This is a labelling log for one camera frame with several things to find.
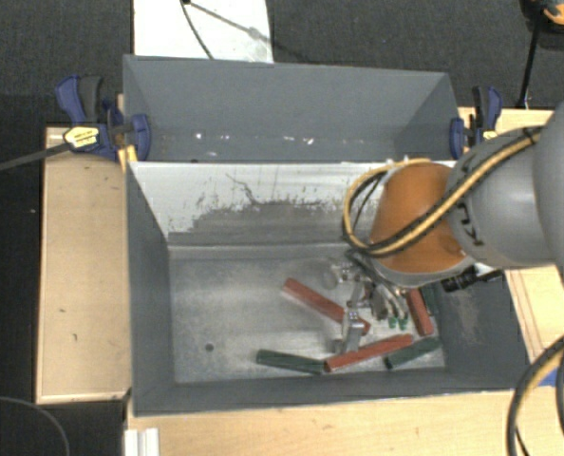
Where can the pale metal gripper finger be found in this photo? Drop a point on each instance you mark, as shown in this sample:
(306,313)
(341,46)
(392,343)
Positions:
(357,333)
(345,339)

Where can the red-brown flat block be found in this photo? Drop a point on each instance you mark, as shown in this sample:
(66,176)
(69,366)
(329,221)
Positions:
(372,352)
(419,314)
(315,299)

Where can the dark green flat block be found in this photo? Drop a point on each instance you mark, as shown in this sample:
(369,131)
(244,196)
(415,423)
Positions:
(289,362)
(431,298)
(412,353)

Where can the grey metal bin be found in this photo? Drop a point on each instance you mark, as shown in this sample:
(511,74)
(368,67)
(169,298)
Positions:
(244,292)

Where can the pale wood board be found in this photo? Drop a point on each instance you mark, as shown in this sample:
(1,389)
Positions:
(85,273)

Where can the black cylinder on white bracket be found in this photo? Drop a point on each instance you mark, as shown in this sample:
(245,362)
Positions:
(462,281)

